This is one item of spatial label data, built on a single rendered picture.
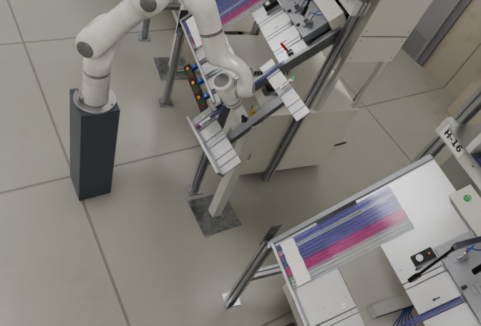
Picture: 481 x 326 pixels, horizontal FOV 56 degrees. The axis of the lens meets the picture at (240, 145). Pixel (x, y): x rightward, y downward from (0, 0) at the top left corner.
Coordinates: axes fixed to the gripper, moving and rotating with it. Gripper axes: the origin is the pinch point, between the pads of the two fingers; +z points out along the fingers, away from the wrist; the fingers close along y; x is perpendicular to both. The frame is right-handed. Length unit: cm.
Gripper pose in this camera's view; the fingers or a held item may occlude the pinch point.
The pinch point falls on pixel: (243, 117)
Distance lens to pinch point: 203.4
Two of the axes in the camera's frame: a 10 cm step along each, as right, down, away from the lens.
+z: 2.7, 4.0, 8.8
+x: 8.5, -5.2, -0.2
